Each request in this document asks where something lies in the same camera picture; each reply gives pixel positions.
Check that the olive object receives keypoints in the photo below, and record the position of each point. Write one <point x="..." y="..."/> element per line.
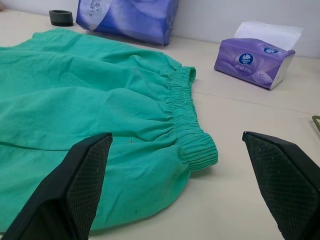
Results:
<point x="317" y="123"/>

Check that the large blue tissue pack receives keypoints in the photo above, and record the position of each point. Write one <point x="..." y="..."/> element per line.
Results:
<point x="130" y="17"/>

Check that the black tape roll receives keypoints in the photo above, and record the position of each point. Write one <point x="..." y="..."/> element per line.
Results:
<point x="61" y="17"/>

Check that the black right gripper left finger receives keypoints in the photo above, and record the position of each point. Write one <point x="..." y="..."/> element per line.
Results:
<point x="62" y="190"/>

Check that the green elastic-waist shorts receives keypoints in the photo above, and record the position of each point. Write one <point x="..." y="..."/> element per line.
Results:
<point x="75" y="100"/>

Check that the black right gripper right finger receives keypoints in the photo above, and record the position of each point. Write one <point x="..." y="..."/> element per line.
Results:
<point x="282" y="180"/>

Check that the purple open tissue pack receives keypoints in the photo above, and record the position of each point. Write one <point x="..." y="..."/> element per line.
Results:
<point x="252" y="62"/>

